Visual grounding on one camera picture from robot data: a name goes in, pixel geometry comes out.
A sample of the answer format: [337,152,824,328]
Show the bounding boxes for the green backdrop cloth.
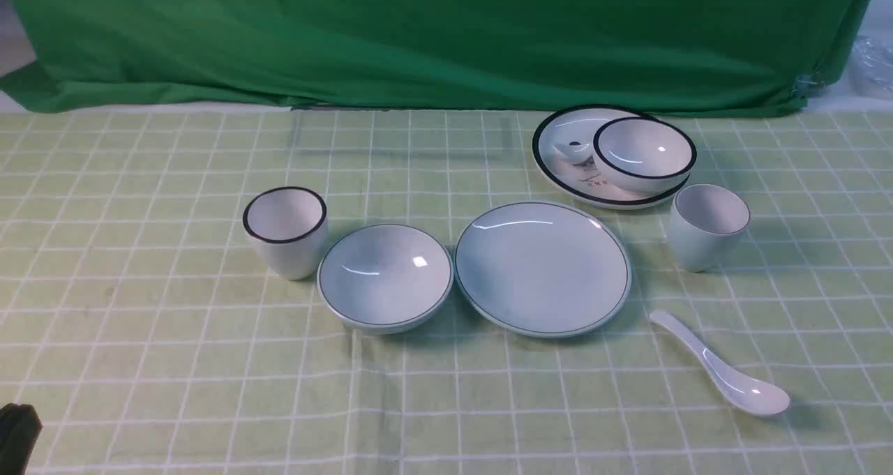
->
[2,0,870,118]

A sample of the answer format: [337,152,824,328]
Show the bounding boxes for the white ceramic soup spoon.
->
[650,310,791,417]

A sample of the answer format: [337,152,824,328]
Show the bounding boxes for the pale blue cup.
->
[666,183,751,272]

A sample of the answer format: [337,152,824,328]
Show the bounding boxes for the clear plastic bag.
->
[849,34,892,101]

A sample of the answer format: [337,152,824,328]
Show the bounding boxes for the metal clip on backdrop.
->
[792,74,826,99]

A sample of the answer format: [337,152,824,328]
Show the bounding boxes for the white cup black rim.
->
[242,186,329,280]

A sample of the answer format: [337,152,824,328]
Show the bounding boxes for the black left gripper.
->
[0,404,43,475]

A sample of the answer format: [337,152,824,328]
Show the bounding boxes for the white bowl black rim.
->
[593,118,698,195]

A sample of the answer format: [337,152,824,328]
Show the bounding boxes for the light green checked tablecloth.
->
[1,110,892,474]

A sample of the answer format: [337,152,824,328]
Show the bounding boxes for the white plate black rim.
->
[532,105,698,211]

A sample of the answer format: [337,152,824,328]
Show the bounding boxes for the pale blue flat plate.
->
[455,202,633,338]

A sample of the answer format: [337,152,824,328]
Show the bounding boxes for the pale blue shallow bowl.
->
[316,224,455,335]

